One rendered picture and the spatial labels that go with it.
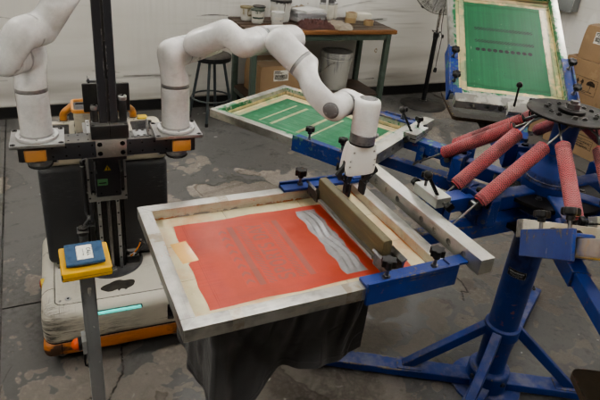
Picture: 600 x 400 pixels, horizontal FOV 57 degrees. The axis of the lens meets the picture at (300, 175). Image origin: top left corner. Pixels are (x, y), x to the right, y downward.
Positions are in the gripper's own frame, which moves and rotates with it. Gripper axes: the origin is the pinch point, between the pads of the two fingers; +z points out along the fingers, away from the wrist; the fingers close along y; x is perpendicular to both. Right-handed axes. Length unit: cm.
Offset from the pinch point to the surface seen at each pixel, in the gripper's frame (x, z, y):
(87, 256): -10, 16, 76
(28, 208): -218, 113, 94
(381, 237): 18.2, 6.3, 0.7
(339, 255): 10.2, 16.0, 8.4
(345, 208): -1.8, 7.8, 1.0
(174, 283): 11, 14, 57
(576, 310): -21, 110, -174
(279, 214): -18.0, 16.9, 15.6
